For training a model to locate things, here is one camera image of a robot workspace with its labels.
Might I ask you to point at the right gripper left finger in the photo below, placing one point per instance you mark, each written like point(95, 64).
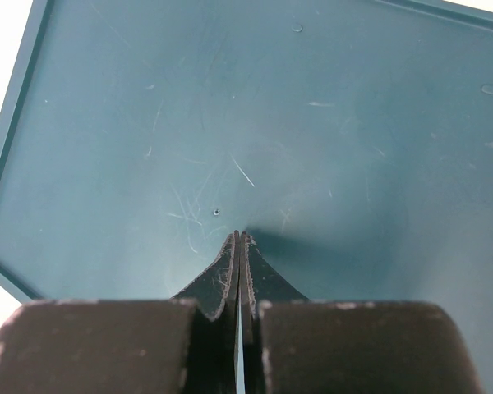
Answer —
point(213, 350)

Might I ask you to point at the teal drawer organizer box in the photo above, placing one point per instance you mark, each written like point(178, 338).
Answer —
point(352, 139)

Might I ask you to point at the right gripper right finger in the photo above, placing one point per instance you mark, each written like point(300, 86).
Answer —
point(258, 281)

